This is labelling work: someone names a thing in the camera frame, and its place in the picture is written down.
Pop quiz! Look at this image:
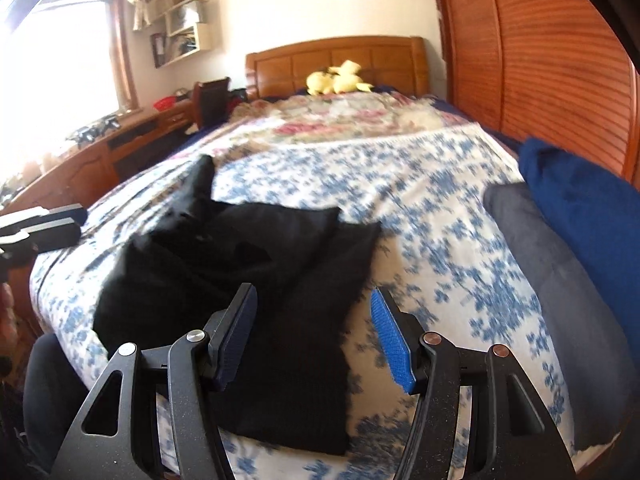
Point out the folded grey cloth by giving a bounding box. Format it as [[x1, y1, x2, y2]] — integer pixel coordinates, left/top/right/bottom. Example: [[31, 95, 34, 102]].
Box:
[[482, 184, 638, 453]]

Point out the dark navy coat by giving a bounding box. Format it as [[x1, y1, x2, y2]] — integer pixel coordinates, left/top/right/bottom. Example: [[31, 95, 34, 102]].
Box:
[[92, 154, 383, 457]]

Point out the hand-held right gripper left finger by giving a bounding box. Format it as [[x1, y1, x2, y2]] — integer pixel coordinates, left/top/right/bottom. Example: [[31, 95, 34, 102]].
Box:
[[50, 282, 258, 480]]

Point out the dark cloth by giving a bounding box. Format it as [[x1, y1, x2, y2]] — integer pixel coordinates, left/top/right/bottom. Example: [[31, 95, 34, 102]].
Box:
[[22, 334, 108, 476]]

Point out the wooden louvred wardrobe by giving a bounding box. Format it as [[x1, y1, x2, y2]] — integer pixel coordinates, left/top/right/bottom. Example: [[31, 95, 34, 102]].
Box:
[[427, 0, 640, 186]]

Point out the folded blue cloth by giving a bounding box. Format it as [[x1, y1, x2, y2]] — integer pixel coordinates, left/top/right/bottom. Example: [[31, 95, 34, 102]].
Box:
[[517, 136, 640, 331]]

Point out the wooden framed window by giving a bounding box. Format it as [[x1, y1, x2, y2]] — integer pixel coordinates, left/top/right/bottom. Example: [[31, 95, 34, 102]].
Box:
[[0, 0, 138, 171]]

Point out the blue floral white bedsheet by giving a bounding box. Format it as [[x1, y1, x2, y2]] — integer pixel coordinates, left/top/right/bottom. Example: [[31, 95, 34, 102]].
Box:
[[29, 122, 588, 480]]

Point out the white wall shelf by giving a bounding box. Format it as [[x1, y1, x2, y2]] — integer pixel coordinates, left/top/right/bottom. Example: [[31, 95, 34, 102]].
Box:
[[150, 0, 213, 68]]

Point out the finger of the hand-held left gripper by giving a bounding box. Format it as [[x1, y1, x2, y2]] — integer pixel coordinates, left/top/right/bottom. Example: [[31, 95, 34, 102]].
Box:
[[0, 203, 89, 231], [0, 222, 82, 261]]

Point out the wooden desk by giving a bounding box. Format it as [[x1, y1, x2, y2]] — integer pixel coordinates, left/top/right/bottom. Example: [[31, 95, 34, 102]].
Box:
[[0, 99, 201, 241]]

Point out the dark wooden chair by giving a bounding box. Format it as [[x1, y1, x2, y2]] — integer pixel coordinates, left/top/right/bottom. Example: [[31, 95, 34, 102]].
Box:
[[192, 76, 232, 128]]

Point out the person's left hand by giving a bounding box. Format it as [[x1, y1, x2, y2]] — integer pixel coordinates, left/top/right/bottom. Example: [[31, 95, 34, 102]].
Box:
[[0, 284, 18, 361]]

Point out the pink floral quilt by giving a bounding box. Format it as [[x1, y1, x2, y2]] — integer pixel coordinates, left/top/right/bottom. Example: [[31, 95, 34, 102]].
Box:
[[207, 91, 483, 158]]

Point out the white hanging plush toy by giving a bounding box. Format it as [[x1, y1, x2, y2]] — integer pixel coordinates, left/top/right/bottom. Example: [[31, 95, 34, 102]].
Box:
[[127, 0, 163, 31]]

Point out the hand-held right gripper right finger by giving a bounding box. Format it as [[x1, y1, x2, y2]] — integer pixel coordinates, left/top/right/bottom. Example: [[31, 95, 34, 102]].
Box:
[[370, 287, 573, 480]]

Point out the yellow plush toy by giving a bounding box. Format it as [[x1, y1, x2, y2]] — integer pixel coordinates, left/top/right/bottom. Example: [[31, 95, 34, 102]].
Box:
[[306, 60, 373, 97]]

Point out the wooden headboard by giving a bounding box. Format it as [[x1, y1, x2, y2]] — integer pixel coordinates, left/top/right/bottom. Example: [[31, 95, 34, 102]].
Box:
[[245, 35, 433, 101]]

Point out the dark desk ornament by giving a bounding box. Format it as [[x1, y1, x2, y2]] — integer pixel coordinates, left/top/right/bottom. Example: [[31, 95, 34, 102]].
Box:
[[65, 115, 123, 143]]

